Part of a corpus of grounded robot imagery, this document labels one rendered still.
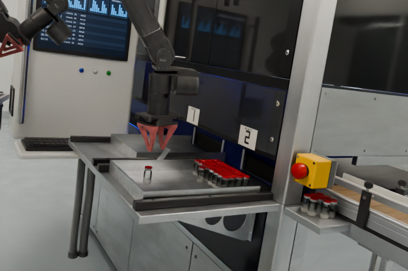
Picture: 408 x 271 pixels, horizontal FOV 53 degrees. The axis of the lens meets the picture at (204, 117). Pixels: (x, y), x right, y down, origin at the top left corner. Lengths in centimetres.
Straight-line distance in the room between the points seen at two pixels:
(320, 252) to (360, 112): 43
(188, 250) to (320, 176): 70
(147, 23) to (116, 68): 87
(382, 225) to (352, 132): 30
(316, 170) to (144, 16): 56
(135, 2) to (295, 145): 54
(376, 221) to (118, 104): 124
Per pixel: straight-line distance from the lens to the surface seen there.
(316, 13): 108
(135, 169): 122
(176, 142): 165
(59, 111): 184
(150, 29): 102
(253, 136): 121
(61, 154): 164
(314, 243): 127
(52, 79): 181
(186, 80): 106
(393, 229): 105
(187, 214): 98
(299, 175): 102
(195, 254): 154
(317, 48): 108
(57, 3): 144
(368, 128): 129
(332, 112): 116
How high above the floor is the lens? 124
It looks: 8 degrees down
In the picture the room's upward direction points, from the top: 8 degrees clockwise
